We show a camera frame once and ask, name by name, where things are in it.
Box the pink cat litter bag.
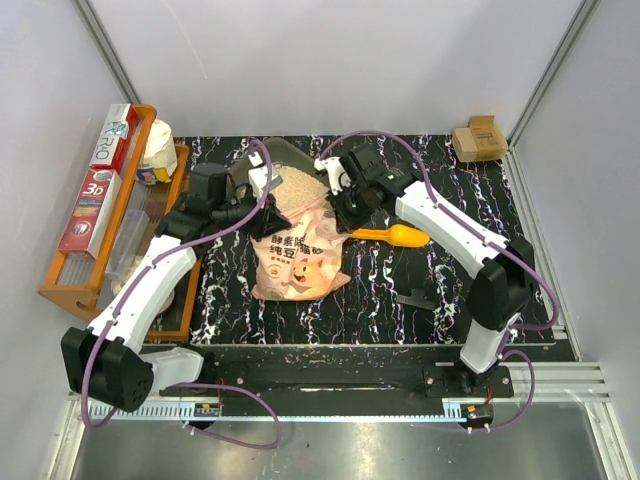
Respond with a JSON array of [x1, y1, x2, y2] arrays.
[[251, 199, 350, 301]]

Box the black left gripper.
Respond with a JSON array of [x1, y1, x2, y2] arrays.
[[214, 188, 292, 242]]

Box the orange wooden rack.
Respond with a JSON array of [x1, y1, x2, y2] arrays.
[[39, 104, 189, 322]]

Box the brown cardboard box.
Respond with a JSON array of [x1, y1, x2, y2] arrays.
[[452, 115, 508, 163]]

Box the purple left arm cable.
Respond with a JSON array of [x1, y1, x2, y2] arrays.
[[80, 139, 284, 449]]

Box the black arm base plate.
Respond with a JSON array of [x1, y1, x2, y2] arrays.
[[193, 344, 514, 400]]

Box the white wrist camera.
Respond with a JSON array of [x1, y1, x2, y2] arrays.
[[247, 153, 277, 199], [314, 157, 352, 196]]

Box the orange wooden tray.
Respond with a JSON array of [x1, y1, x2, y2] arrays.
[[144, 174, 206, 344]]

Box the white round cup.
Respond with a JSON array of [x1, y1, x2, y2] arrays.
[[159, 293, 175, 314]]

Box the aluminium rail frame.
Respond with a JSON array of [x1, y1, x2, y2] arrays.
[[59, 149, 640, 480]]

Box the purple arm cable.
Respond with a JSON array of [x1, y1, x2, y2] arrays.
[[319, 130, 561, 434], [80, 139, 284, 449]]

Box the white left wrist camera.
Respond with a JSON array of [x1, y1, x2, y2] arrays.
[[247, 153, 277, 199]]

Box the red white toothpaste box lower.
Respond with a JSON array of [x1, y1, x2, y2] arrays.
[[58, 168, 121, 259]]

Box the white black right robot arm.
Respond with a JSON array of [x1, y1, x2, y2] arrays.
[[314, 145, 535, 396]]

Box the black bag clip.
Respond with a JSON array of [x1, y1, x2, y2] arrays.
[[396, 289, 437, 311]]

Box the white paper flour bag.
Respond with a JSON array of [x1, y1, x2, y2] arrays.
[[137, 119, 178, 185]]

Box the red white toothpaste box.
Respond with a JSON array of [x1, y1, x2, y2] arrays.
[[58, 168, 121, 259], [89, 104, 139, 174]]

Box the yellow plastic litter scoop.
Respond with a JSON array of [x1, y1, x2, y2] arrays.
[[350, 224, 430, 248]]

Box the red white toothpaste box upper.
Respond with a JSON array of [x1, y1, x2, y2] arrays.
[[89, 104, 139, 174]]

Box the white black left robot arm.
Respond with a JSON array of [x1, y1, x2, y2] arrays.
[[61, 154, 281, 412]]

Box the grey plastic litter box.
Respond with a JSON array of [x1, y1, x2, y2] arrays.
[[230, 137, 335, 220]]

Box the clear plastic container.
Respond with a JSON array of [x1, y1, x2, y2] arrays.
[[105, 210, 149, 282]]

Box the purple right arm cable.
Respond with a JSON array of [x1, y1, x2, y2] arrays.
[[319, 130, 561, 434]]

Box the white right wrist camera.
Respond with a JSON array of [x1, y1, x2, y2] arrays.
[[314, 157, 352, 196]]

